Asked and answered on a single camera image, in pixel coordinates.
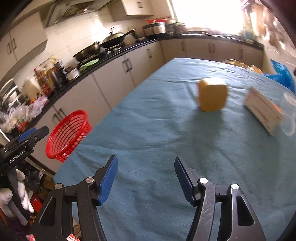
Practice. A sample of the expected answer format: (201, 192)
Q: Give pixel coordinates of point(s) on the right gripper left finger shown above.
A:
(54, 220)

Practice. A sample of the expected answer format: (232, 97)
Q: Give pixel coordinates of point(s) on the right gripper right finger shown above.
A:
(237, 221)

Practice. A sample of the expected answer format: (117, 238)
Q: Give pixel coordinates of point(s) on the white orange carton box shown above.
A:
(263, 109)

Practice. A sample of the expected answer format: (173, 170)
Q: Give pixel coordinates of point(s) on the clear plastic cup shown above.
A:
(287, 107)

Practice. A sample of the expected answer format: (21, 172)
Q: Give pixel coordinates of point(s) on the yellow box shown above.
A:
(212, 94)

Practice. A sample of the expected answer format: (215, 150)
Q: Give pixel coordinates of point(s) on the lower kitchen cabinets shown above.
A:
(100, 88)

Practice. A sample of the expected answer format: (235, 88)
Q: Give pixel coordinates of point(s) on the white gloved left hand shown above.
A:
(14, 198)

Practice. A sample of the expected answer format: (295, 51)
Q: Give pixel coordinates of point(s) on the plastic bags on counter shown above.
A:
(22, 114)

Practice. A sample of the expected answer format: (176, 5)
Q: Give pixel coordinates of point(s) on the red plastic basket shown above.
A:
(67, 135)

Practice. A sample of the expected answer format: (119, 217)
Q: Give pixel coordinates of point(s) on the white electric kettle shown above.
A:
(31, 88)

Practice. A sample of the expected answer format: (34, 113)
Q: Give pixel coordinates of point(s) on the sauce bottles group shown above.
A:
(51, 76)

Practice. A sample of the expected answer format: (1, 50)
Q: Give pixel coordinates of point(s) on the green cloth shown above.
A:
(83, 67)

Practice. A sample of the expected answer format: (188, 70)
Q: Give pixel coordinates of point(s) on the black frying pan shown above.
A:
(87, 52)

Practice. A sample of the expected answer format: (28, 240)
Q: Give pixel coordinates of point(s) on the range hood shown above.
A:
(60, 11)

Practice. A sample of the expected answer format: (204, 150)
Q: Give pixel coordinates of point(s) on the blue plastic bag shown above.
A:
(282, 76)

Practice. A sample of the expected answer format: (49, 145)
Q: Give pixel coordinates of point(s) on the black wok with lid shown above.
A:
(115, 39)

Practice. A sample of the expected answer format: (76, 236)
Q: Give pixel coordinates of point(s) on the yellow plastic bag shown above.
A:
(243, 65)

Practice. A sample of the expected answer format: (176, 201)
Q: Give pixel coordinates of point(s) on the hanging plastic bags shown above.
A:
(267, 26)

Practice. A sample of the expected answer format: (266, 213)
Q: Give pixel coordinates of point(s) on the upper wall cabinet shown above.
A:
(21, 44)

